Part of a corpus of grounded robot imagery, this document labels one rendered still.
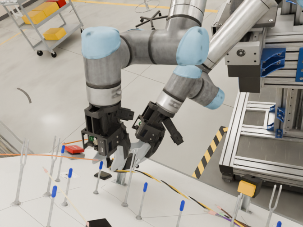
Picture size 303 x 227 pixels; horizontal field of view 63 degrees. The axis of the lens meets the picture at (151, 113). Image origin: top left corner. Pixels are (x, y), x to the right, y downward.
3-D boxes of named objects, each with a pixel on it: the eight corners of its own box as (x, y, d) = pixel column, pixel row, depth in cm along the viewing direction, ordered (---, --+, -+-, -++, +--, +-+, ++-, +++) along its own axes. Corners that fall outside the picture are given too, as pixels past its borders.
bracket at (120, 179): (128, 184, 73) (131, 168, 72) (124, 187, 70) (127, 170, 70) (115, 179, 74) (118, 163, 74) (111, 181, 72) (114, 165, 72)
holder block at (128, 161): (133, 167, 74) (136, 154, 73) (124, 171, 68) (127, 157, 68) (121, 162, 75) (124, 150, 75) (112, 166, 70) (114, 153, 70)
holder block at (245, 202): (259, 205, 78) (267, 175, 77) (249, 217, 68) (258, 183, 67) (244, 199, 80) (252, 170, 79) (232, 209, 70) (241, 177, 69)
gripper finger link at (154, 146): (141, 151, 80) (154, 129, 78) (145, 152, 81) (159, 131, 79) (144, 159, 76) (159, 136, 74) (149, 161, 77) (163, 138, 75)
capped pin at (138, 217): (134, 219, 55) (142, 182, 54) (136, 215, 56) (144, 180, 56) (141, 220, 55) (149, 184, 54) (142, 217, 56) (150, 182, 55)
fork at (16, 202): (9, 202, 51) (19, 137, 50) (18, 201, 53) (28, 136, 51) (13, 207, 50) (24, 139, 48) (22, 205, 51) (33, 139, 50)
